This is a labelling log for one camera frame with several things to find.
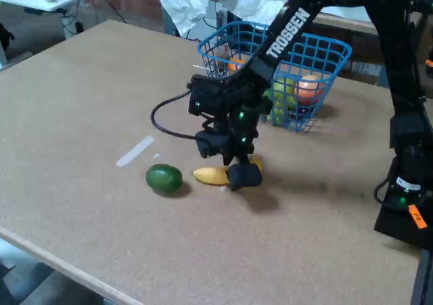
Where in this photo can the yellow toy banana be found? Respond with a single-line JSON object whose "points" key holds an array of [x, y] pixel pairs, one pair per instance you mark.
{"points": [[209, 176]]}

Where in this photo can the green toy grapes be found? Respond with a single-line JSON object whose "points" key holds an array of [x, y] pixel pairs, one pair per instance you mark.
{"points": [[282, 97]]}

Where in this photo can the round green toy fruit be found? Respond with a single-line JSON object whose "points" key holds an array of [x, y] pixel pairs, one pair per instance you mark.
{"points": [[164, 179]]}

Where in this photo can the orange toy fruit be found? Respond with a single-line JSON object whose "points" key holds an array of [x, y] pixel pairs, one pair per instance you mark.
{"points": [[235, 65]]}

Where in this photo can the orange-red toy pomegranate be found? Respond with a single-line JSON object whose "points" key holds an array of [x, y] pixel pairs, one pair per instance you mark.
{"points": [[309, 90]]}

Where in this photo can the thin white tape line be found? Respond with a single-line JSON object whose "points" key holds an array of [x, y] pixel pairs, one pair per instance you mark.
{"points": [[199, 67]]}

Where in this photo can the long white tape strip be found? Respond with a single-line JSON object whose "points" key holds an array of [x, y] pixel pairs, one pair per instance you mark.
{"points": [[135, 151]]}

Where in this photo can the person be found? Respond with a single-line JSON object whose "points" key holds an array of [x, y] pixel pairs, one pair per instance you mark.
{"points": [[182, 4]]}

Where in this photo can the small black camera box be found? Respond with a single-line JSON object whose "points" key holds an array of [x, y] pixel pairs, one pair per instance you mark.
{"points": [[209, 144]]}

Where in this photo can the wooden workbench with metal frame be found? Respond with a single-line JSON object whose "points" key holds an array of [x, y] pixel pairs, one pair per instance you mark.
{"points": [[352, 27]]}

